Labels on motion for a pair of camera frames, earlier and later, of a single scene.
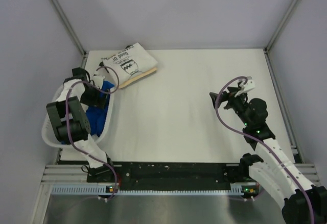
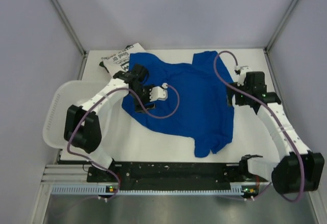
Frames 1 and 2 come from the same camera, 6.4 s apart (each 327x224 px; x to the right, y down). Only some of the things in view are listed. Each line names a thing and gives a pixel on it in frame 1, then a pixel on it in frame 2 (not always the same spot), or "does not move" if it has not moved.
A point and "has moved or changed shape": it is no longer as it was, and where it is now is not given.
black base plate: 171,176 does not move
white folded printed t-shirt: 130,61 does not move
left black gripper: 98,101 → 152,106
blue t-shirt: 95,115 has moved or changed shape
